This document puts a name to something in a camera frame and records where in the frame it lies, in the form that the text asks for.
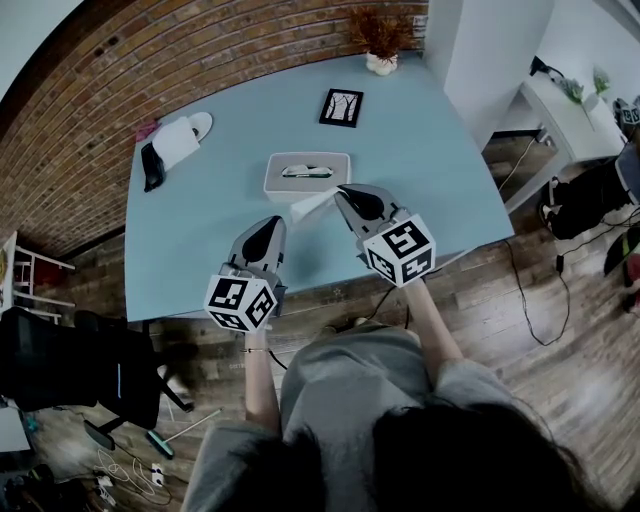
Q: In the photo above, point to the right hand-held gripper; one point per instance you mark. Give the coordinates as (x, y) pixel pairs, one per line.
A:
(395, 250)

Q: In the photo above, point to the white shoe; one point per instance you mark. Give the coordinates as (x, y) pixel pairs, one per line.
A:
(327, 330)
(360, 322)

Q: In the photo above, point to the grey shirt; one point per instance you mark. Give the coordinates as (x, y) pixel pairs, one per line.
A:
(345, 380)

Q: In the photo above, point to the white tissue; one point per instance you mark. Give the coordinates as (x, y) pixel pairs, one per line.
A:
(292, 171)
(310, 209)

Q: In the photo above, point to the white rectangular tray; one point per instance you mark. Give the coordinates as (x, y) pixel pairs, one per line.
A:
(280, 192)

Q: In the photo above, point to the white shelf rack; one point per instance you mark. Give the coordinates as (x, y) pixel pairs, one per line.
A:
(35, 260)

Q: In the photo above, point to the white lumpy vase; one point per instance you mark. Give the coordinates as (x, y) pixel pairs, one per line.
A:
(381, 65)

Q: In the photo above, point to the green plant sprig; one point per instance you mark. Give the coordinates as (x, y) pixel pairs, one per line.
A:
(601, 82)
(575, 92)

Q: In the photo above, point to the pink cloth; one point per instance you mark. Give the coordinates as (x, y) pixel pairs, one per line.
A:
(146, 131)

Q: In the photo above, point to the black desk device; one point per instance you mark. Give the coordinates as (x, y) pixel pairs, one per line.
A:
(540, 67)

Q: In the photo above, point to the black power adapter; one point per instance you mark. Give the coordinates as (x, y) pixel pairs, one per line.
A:
(560, 263)

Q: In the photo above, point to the black office chair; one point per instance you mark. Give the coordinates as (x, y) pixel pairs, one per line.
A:
(65, 360)

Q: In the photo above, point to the white wall socket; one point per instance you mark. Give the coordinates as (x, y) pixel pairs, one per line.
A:
(420, 26)

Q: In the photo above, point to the green head broom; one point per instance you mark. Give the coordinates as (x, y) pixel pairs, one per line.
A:
(160, 445)

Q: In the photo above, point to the person's left forearm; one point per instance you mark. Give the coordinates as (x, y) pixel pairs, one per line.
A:
(260, 385)

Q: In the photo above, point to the person's right forearm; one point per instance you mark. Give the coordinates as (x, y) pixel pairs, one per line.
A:
(432, 330)

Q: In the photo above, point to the red box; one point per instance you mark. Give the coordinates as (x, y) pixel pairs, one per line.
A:
(47, 272)

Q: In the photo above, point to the black green chair base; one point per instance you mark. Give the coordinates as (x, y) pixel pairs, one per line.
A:
(620, 255)

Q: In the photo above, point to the white floor power strip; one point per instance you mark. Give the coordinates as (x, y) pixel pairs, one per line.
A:
(157, 474)

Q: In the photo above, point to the white side table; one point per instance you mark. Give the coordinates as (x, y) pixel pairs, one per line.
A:
(565, 130)

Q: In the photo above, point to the white oval dish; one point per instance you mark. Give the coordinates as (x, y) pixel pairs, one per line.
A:
(202, 122)

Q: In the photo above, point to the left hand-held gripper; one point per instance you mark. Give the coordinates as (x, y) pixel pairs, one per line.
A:
(245, 295)

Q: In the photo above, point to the orange dried plant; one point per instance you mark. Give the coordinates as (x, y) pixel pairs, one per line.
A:
(382, 32)

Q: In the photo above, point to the beige trousers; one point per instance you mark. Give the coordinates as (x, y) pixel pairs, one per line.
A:
(350, 329)

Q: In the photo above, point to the black picture frame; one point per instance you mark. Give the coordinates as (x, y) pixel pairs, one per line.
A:
(341, 107)

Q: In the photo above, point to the black pouch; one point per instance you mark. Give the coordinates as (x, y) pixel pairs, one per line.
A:
(151, 167)

